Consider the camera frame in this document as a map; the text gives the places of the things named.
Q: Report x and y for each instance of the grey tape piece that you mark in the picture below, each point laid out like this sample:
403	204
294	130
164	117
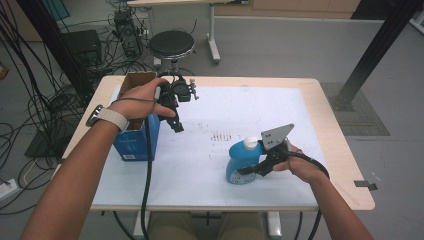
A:
365	184

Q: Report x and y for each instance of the wristwatch with white band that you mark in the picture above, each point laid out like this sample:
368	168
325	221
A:
111	117

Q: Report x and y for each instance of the blue bottle with white cap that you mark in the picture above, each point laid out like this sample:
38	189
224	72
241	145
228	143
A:
241	155

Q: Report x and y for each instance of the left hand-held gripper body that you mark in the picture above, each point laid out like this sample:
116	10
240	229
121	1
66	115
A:
181	90

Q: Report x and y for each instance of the black round stool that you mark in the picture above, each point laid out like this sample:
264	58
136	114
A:
171	43

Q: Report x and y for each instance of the person's left leg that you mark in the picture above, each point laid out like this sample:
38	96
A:
170	226

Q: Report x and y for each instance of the person's left hand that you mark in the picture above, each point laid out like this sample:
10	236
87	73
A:
140	100

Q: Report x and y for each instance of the wooden table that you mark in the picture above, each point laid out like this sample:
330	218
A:
340	160

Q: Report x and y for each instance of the white power strip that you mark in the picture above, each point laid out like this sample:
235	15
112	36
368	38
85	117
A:
7	189

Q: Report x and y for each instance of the white table mat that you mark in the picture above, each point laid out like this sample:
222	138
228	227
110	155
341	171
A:
200	180

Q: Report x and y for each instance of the person's leg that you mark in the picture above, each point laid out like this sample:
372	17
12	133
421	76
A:
170	226
240	226

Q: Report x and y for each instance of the person's right hand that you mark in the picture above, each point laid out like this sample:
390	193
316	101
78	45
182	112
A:
305	166

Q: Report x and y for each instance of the black box on floor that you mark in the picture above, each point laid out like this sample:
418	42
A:
83	46

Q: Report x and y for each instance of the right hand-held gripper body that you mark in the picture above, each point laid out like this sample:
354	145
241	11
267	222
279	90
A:
275	136

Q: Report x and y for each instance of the person's right leg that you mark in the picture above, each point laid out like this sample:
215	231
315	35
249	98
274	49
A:
240	226

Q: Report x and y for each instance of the white desk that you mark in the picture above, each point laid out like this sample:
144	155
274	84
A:
213	43

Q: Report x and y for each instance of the black metal frame post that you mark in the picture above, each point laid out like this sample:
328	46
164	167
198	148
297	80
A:
50	40
376	46

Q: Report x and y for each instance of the blue cardboard box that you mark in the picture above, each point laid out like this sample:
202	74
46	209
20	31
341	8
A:
135	146

